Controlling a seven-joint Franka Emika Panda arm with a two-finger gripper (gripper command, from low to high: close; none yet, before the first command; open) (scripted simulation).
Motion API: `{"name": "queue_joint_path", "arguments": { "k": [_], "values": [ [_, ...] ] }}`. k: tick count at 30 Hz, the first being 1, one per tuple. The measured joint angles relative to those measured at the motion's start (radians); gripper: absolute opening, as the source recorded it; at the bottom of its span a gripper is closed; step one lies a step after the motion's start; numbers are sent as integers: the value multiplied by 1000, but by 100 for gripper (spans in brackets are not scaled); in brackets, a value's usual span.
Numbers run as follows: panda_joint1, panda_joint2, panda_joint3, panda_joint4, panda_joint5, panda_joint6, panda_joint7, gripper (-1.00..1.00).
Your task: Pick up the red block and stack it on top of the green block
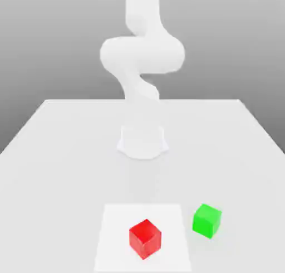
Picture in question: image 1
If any small red cube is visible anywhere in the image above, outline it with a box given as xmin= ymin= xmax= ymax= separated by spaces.
xmin=129 ymin=218 xmax=162 ymax=260

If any small green cube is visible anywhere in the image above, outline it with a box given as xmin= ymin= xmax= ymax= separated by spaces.
xmin=191 ymin=203 xmax=223 ymax=240

